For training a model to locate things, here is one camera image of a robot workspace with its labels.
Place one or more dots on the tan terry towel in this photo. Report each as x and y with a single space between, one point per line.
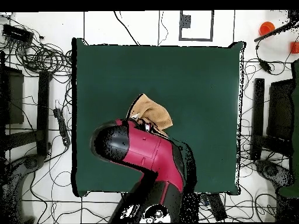
151 109

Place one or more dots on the grey square frame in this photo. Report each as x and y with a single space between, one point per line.
196 39

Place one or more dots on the black power strip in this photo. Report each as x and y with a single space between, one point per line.
62 127

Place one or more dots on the black power adapter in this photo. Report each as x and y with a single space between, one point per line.
265 66

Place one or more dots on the orange cup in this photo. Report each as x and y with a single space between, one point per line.
266 28

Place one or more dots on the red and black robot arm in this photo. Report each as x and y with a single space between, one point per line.
144 149

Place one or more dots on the dark grey square block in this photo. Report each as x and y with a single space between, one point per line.
185 21

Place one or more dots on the dark green cloth piece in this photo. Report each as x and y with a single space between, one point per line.
295 116

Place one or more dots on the black flat panel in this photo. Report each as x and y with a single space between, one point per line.
14 98
280 109

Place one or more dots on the orange block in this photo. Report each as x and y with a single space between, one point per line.
294 47

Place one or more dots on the black upright bar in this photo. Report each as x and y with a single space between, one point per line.
43 112
258 116

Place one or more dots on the dark green table cloth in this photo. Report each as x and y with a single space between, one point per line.
105 81

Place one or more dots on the grey chair base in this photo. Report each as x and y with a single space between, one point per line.
30 163
271 171

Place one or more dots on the black electronics box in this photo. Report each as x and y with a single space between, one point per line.
17 33

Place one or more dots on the black rod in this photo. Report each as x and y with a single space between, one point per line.
271 33

